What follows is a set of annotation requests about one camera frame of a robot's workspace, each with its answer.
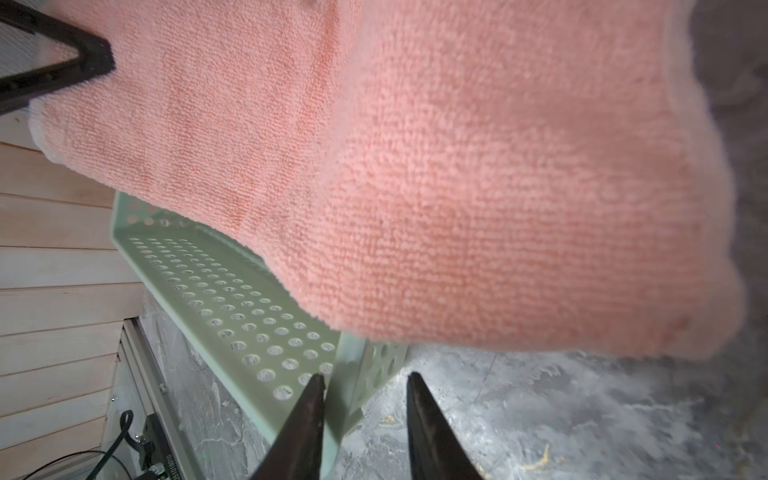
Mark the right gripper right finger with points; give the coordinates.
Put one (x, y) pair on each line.
(434, 451)

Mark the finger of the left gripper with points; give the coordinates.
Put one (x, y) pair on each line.
(94, 57)

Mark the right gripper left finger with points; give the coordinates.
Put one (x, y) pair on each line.
(296, 453)

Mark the pink towel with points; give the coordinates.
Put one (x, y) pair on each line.
(507, 175)

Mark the mint green plastic basket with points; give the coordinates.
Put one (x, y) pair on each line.
(246, 326)

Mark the aluminium rail frame front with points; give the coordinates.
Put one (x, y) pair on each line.
(141, 428)

